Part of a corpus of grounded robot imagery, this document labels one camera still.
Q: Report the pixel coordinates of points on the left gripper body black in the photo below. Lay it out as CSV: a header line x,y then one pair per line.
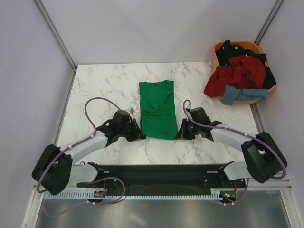
x,y
128,130

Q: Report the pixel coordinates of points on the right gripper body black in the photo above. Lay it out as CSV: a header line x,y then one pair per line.
x,y
190,130

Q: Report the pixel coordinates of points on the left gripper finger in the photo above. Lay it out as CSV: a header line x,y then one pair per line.
x,y
133,137
137,133

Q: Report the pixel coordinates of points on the green t shirt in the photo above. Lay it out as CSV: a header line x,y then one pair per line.
x,y
157,106

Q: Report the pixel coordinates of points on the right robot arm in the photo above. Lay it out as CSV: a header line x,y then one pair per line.
x,y
263,160

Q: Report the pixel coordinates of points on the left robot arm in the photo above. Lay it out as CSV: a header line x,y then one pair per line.
x,y
53,169

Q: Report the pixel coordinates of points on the blue grey t shirt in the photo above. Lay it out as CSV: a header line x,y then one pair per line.
x,y
233,95

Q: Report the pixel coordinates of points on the orange plastic basket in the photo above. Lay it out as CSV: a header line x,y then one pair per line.
x,y
240,74

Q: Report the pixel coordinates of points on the red t shirt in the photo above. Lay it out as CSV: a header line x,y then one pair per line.
x,y
244,72

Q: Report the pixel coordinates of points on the black t shirt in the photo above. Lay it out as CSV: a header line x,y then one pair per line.
x,y
223,51

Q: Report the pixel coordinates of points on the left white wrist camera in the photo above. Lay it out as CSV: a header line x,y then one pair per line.
x,y
131,110

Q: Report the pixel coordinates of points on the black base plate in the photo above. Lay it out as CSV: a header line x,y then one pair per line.
x,y
160,179

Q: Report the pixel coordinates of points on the white slotted cable duct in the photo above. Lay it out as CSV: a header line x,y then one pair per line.
x,y
95,195

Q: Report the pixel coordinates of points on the right aluminium frame post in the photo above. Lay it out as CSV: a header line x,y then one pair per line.
x,y
269,20

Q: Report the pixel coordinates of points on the aluminium frame post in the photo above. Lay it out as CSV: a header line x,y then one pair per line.
x,y
269,20
53,30

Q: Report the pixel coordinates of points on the left aluminium frame post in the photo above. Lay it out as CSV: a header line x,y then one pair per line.
x,y
53,30

